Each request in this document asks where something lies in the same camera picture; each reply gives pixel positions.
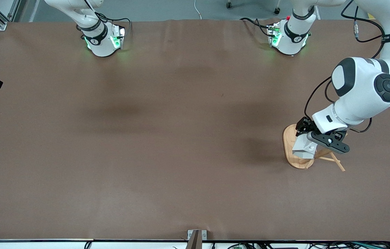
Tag metal table edge bracket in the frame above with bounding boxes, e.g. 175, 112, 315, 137
187, 230, 208, 241

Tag black left arm base cable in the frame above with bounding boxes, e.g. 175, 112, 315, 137
239, 17, 272, 37

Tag black left arm wrist cable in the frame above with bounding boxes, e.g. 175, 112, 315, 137
304, 0, 386, 134

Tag white faceted cup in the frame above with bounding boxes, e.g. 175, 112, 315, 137
292, 133, 318, 160

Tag brown table cover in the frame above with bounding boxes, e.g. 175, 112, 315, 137
0, 19, 390, 241

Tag black arm base cable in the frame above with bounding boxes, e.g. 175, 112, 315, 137
239, 17, 272, 37
76, 0, 132, 33

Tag wooden cup rack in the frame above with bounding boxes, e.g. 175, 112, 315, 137
283, 123, 348, 173

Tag tangled black cables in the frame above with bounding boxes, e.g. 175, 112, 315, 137
245, 241, 390, 249

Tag teal cable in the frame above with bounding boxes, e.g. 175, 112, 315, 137
352, 242, 390, 248

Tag dark camera mount pole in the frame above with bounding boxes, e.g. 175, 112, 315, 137
185, 231, 202, 249

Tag black right arm base cable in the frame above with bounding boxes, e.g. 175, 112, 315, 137
76, 0, 132, 33

